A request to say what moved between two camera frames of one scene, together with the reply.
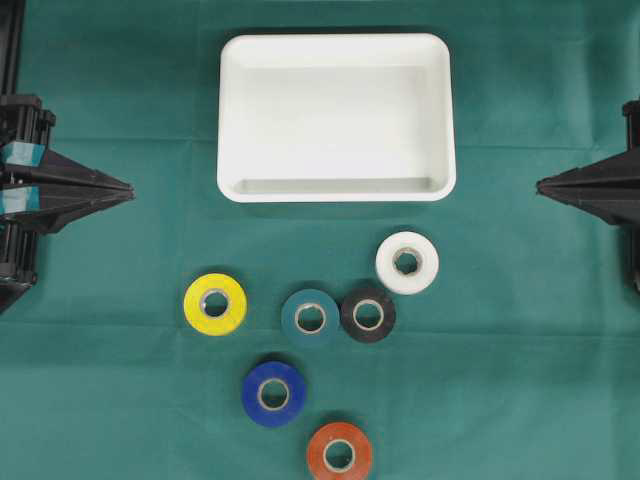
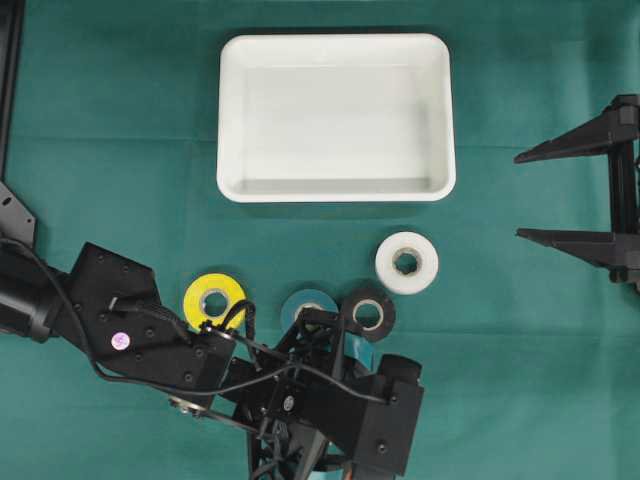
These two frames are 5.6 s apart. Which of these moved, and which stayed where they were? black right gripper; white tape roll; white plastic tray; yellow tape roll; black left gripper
Moved: black left gripper; black right gripper
Stayed: white plastic tray; yellow tape roll; white tape roll
